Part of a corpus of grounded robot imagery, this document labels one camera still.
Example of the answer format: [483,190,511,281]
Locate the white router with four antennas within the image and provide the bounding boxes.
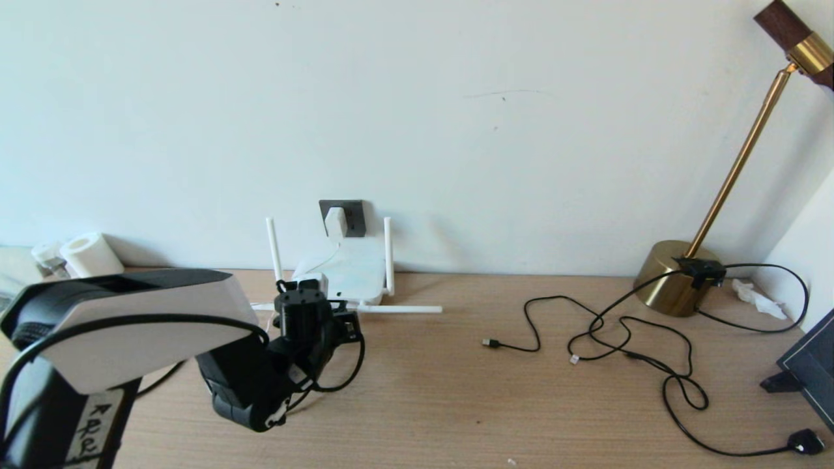
[251,217,444,315]

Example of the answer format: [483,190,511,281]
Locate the white power adapter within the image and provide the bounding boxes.
[325,207,349,240]

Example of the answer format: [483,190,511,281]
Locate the white toilet paper roll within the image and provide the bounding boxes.
[61,233,124,277]

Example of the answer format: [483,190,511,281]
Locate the small clear jar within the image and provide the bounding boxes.
[33,242,69,277]

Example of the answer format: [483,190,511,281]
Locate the brass desk lamp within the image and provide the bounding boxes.
[633,0,834,318]

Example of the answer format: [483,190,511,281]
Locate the crumpled white tissue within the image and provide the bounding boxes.
[731,279,786,320]

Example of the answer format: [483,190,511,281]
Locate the black clip stand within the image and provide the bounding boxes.
[760,371,804,393]

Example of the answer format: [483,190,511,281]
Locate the dark teal patterned board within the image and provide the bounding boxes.
[777,309,834,433]

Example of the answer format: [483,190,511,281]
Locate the grey wall socket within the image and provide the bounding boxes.
[319,201,367,238]

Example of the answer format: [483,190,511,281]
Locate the thin black USB cable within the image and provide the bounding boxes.
[483,296,693,380]

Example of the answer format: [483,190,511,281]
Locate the black lamp power cable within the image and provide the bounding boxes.
[567,263,825,457]

